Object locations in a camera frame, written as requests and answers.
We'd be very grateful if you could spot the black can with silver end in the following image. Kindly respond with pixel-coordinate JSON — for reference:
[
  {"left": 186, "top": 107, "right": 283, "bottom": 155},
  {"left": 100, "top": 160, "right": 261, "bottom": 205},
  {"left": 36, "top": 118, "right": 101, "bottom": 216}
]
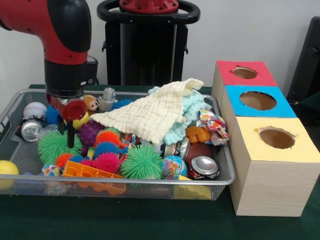
[{"left": 20, "top": 118, "right": 48, "bottom": 143}]

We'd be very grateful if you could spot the black panel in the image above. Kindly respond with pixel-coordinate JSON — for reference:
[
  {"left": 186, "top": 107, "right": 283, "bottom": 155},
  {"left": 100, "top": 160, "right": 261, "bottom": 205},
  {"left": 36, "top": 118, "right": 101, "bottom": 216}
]
[{"left": 286, "top": 16, "right": 320, "bottom": 101}]

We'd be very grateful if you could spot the blue spiky ball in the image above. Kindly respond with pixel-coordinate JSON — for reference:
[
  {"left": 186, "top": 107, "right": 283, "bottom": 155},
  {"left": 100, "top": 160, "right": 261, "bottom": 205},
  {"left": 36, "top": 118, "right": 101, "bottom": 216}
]
[{"left": 46, "top": 104, "right": 60, "bottom": 126}]

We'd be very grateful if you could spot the white baseball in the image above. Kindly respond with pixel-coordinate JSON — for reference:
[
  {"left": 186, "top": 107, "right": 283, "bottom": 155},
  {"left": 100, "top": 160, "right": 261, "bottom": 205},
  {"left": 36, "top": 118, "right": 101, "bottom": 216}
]
[{"left": 23, "top": 102, "right": 48, "bottom": 118}]

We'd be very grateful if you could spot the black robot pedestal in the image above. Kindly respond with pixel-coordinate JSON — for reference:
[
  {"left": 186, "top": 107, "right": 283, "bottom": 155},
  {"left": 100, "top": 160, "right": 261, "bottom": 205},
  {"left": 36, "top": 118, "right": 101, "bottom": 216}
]
[{"left": 96, "top": 0, "right": 201, "bottom": 87}]

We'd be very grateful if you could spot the large green fuzzy ball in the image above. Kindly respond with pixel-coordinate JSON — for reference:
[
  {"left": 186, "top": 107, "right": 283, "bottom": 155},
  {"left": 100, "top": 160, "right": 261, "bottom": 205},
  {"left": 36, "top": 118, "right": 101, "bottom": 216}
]
[{"left": 37, "top": 129, "right": 83, "bottom": 163}]

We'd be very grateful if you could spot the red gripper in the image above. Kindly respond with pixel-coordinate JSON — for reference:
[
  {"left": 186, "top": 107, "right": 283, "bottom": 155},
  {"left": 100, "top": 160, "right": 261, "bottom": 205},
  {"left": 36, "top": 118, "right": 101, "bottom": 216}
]
[{"left": 46, "top": 92, "right": 88, "bottom": 148}]

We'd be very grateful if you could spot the crushed can with silver end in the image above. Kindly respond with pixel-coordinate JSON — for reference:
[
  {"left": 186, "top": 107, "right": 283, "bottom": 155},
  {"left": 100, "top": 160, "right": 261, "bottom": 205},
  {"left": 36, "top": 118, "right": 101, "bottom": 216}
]
[{"left": 187, "top": 155, "right": 220, "bottom": 181}]

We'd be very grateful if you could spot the wooden box with three holes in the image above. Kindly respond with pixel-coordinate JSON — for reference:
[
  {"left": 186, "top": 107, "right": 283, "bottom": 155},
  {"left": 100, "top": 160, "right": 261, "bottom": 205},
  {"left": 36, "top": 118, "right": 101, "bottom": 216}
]
[{"left": 211, "top": 60, "right": 320, "bottom": 217}]

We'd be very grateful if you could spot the shallow mesh bin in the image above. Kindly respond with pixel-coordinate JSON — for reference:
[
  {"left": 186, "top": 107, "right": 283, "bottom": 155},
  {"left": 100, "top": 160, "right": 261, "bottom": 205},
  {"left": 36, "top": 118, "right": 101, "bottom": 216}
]
[{"left": 0, "top": 88, "right": 236, "bottom": 201}]

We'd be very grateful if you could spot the green fuzzy ball with eyes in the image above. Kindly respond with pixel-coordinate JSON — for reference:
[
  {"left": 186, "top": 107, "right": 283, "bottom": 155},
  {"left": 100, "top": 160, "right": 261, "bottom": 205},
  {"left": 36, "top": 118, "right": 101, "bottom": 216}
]
[{"left": 119, "top": 144, "right": 164, "bottom": 180}]

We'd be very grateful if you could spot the cream cloth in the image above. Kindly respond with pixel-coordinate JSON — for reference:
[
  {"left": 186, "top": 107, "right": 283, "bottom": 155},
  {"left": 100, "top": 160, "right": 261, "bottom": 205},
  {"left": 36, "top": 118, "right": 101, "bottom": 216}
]
[{"left": 89, "top": 77, "right": 205, "bottom": 146}]

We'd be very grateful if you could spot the small orange doll head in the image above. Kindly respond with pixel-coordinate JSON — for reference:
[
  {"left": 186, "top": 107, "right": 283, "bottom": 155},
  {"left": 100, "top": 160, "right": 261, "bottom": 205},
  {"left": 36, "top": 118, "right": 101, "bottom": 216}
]
[{"left": 83, "top": 94, "right": 101, "bottom": 111}]

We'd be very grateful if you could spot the mint green cloth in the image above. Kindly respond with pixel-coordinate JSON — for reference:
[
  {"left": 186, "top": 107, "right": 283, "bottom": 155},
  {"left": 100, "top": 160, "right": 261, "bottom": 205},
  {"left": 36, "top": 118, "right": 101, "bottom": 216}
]
[{"left": 148, "top": 86, "right": 213, "bottom": 146}]

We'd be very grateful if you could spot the yellow tennis ball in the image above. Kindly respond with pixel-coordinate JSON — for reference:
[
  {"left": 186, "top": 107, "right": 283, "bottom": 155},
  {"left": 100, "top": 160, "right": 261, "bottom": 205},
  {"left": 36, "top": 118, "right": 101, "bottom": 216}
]
[{"left": 74, "top": 111, "right": 90, "bottom": 131}]

